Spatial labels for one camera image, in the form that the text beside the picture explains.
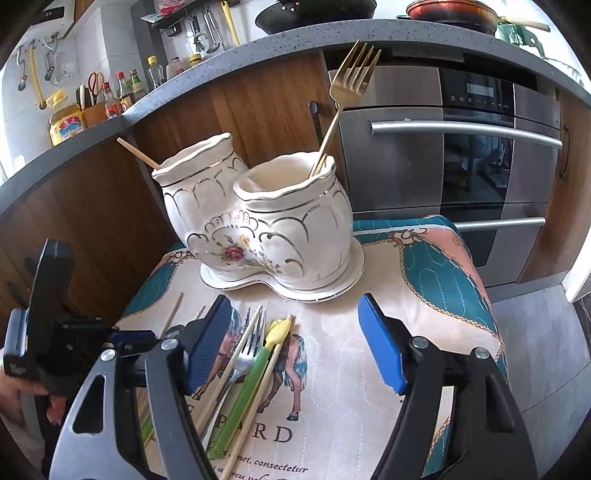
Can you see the white plastic jug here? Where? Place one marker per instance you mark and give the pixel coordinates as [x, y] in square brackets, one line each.
[174, 69]

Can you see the black wok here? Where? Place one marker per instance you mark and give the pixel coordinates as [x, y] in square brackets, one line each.
[314, 16]

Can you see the printed quilted cloth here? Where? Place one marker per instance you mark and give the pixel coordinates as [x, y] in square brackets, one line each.
[351, 415]

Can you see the white ceramic double utensil holder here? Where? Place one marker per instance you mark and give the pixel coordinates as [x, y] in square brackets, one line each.
[295, 221]

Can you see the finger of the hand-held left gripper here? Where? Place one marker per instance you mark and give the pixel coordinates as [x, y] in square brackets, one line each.
[134, 339]

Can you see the silver fork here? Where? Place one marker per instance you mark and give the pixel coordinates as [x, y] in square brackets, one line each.
[244, 362]

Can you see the light green plastic utensil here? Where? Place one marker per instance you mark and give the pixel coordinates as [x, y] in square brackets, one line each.
[146, 427]

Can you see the gold fork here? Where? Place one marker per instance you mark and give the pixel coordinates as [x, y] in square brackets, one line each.
[349, 78]

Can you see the grey speckled countertop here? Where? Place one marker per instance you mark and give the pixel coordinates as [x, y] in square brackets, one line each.
[277, 46]

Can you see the red rusty pan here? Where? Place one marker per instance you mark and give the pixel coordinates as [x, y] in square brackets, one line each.
[452, 11]

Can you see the green label sauce bottle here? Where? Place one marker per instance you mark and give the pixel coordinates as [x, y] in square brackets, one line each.
[137, 85]

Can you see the yellow valve tag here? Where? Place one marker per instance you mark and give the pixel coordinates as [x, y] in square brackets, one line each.
[57, 98]

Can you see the person's left hand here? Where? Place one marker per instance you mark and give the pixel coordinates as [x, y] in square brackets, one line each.
[14, 397]

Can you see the hanging steel ladle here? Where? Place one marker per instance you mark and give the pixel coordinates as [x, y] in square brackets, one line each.
[212, 34]

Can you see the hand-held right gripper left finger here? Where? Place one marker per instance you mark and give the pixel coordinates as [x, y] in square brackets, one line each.
[210, 344]

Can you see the green utensil with yellow tip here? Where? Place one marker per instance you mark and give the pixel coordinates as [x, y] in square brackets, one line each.
[240, 406]

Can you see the wooden knife block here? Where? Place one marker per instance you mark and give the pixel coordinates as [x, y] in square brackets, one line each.
[94, 115]

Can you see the white wall socket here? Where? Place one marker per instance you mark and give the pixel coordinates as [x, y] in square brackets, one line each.
[68, 71]

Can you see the black wall rack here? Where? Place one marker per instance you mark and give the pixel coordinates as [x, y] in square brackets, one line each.
[166, 28]

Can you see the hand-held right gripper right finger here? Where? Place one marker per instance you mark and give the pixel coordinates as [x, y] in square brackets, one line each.
[381, 350]

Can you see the dark sauce bottle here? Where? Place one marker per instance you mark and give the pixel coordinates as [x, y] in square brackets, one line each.
[123, 94]

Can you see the grey water pipe valve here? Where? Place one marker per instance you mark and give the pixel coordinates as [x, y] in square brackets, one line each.
[51, 57]
[21, 64]

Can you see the hanging dish brush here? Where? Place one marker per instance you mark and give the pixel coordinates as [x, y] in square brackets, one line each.
[199, 37]

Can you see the stainless steel built-in oven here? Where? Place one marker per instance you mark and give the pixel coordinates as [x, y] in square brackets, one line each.
[397, 161]

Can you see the yellow jar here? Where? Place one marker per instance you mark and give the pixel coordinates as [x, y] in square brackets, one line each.
[67, 124]

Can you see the clear bottle with yellow cap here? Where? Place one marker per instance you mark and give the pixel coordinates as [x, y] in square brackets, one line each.
[155, 74]

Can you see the red label sauce bottle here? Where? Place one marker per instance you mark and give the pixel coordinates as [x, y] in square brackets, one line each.
[111, 104]

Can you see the green glass container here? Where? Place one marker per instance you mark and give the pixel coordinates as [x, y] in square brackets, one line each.
[512, 34]

